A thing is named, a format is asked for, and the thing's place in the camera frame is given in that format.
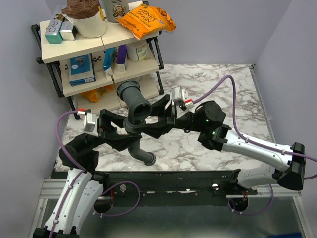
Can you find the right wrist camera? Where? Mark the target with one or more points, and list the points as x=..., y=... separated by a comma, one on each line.
x=178, y=96

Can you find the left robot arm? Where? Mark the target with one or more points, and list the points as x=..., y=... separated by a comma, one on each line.
x=77, y=198

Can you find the white skull cup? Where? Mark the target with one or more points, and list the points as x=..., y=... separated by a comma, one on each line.
x=115, y=9

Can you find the blue razor box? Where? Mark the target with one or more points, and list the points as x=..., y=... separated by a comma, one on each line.
x=81, y=70

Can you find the blue white tube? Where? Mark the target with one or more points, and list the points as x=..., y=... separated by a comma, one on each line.
x=108, y=61

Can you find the orange snack bag lower shelf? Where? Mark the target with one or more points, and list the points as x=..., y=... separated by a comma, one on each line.
x=94, y=95

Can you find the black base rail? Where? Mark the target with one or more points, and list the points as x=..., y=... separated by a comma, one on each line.
x=193, y=188

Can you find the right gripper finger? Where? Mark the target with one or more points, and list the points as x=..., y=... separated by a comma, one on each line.
x=157, y=129
x=158, y=108

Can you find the teal white box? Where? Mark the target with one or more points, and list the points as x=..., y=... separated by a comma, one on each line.
x=52, y=33

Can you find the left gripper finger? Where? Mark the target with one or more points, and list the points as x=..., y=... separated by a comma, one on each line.
x=120, y=142
x=107, y=117

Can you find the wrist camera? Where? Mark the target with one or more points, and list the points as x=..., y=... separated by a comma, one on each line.
x=178, y=96
x=90, y=124

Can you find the white yellow cup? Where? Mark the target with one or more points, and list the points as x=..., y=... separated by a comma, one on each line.
x=137, y=51

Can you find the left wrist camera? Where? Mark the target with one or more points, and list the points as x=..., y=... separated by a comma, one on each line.
x=90, y=124

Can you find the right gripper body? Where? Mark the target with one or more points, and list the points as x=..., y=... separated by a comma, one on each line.
x=171, y=112

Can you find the silver white box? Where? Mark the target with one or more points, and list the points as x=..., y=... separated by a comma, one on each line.
x=68, y=31

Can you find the orange honey dijon chip bag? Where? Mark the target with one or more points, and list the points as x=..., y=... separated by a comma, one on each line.
x=146, y=19

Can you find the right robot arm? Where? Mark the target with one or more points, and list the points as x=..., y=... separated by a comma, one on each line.
x=285, y=164

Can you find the purple white tube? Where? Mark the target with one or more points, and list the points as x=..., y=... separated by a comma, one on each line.
x=121, y=62

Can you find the grey tee pipe fitting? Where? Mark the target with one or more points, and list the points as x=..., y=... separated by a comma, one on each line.
x=139, y=108

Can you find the beige black shelf rack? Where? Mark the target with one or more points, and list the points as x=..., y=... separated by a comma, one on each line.
x=55, y=57

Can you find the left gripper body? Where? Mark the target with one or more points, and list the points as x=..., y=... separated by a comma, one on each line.
x=101, y=129

